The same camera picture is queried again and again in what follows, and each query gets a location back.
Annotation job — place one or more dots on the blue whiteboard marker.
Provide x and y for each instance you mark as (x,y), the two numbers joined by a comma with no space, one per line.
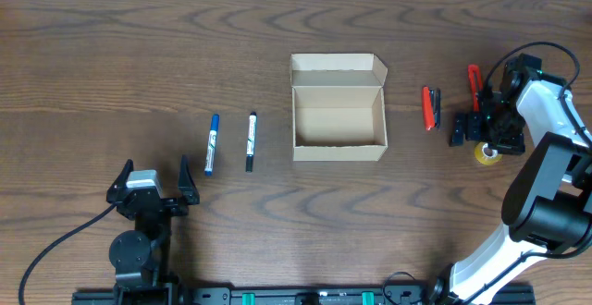
(211,146)

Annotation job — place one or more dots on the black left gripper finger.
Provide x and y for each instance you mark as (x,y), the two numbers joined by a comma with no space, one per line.
(118,191)
(186,184)

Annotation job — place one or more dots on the open cardboard box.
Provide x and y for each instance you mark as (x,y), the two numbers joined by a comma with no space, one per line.
(338,108)

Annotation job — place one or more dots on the yellow tape roll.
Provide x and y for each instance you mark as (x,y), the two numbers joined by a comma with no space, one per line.
(486,155)

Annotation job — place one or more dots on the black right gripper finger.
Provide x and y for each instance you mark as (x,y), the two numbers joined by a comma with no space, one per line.
(473,126)
(458,133)

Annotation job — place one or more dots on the orange utility knife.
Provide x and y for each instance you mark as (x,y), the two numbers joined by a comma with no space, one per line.
(476,84)

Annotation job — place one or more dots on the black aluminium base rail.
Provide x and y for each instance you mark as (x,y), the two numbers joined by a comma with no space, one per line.
(400,294)

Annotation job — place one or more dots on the black whiteboard marker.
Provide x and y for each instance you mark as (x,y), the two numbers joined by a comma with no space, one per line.
(251,142)

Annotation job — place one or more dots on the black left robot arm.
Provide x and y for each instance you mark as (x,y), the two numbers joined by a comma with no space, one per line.
(141,256)

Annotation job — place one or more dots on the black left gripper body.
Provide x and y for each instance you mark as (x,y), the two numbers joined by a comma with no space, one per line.
(177,210)

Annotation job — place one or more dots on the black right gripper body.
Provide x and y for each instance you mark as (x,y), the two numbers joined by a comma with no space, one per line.
(499,121)

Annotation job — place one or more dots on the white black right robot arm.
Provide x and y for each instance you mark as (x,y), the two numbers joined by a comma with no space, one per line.
(546,212)

